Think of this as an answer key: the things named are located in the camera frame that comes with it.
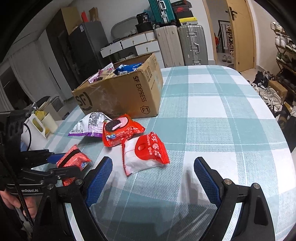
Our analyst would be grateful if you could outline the white drawer desk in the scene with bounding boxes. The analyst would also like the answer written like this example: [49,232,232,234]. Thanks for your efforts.
[100,31,165,69]

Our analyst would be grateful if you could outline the small cardboard box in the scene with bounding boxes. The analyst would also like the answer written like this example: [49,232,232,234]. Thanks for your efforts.
[268,80,287,103]

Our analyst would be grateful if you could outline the teal plaid tablecloth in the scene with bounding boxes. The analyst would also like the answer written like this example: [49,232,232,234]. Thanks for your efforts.
[46,65,295,240]

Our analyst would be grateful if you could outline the purple white snack bag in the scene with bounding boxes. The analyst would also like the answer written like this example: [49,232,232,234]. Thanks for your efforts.
[68,112,112,138]

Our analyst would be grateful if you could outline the red snack pack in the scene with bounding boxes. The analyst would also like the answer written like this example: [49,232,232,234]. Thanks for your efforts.
[56,144,92,187]

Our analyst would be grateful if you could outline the black refrigerator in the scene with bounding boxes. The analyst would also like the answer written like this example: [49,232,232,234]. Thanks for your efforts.
[69,21,110,81]

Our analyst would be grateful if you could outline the left hand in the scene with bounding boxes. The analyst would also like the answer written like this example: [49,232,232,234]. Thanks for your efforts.
[0,190,38,218]

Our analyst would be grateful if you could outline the wooden door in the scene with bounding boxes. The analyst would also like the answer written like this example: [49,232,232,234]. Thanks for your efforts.
[226,0,256,72]

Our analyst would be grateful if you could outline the shoe rack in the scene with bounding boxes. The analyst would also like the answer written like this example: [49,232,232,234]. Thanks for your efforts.
[270,22,295,95]

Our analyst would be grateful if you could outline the beige suitcase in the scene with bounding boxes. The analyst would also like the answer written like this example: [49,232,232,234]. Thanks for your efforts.
[155,25,185,68]

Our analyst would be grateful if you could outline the white container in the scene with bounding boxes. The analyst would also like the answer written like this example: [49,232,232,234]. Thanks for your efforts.
[21,114,47,150]

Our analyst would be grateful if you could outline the red white snack bag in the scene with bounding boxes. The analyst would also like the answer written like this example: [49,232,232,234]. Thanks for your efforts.
[121,132,170,176]

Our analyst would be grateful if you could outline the teal suitcase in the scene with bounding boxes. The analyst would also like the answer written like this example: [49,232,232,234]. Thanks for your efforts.
[149,0,176,24]

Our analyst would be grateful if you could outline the SF cardboard box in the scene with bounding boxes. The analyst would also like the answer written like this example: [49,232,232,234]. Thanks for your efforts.
[72,53,164,118]

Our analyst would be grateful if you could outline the stacked shoe boxes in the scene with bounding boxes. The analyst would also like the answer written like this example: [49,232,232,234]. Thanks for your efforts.
[171,1,198,27]

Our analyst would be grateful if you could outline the blue oreo pack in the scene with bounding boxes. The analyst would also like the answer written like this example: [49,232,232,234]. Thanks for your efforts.
[113,63,142,76]

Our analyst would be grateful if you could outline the silver suitcase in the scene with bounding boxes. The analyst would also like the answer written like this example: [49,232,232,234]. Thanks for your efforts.
[178,25,208,66]

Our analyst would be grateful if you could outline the white noodle snack bag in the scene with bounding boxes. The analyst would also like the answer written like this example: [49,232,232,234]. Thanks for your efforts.
[88,63,116,83]

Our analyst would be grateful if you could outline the red oreo pack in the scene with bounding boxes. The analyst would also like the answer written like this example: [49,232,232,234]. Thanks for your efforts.
[102,114,145,148]

